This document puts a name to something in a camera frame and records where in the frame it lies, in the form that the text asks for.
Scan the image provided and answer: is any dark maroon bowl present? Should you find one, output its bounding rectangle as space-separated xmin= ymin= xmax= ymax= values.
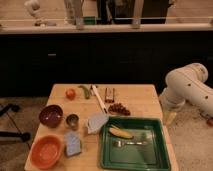
xmin=39 ymin=105 xmax=63 ymax=128

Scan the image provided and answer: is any silver metal fork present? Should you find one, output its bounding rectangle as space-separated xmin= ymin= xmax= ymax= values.
xmin=112 ymin=140 xmax=148 ymax=148

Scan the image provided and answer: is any orange tomato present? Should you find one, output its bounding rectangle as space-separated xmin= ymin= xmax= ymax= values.
xmin=65 ymin=89 xmax=76 ymax=100

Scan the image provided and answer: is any green pepper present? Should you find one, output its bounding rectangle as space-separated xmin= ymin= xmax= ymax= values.
xmin=78 ymin=85 xmax=90 ymax=99

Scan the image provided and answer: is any white handled spatula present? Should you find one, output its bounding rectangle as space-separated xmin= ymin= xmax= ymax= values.
xmin=86 ymin=85 xmax=109 ymax=134

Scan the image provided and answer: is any blue sponge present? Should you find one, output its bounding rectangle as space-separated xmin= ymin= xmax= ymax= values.
xmin=65 ymin=132 xmax=81 ymax=157

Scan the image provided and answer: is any green plastic tray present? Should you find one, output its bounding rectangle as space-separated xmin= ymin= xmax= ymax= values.
xmin=100 ymin=117 xmax=171 ymax=171

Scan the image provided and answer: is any dark red grape bunch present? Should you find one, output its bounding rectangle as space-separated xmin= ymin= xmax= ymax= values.
xmin=108 ymin=103 xmax=130 ymax=116

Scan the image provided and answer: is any yellow corn cob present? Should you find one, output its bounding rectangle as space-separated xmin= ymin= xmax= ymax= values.
xmin=109 ymin=128 xmax=133 ymax=139

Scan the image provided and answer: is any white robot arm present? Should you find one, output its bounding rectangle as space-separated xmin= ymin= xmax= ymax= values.
xmin=159 ymin=63 xmax=213 ymax=117

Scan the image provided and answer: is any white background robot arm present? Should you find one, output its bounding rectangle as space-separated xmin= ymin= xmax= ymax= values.
xmin=24 ymin=0 xmax=41 ymax=19

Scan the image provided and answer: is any orange plastic bowl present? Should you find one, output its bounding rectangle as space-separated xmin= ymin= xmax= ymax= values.
xmin=30 ymin=135 xmax=63 ymax=170

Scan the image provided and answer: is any black chair base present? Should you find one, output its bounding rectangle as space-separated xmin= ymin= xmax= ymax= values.
xmin=0 ymin=103 xmax=32 ymax=143

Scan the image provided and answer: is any small metal cup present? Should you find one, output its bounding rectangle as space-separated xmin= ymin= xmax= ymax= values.
xmin=66 ymin=114 xmax=79 ymax=131

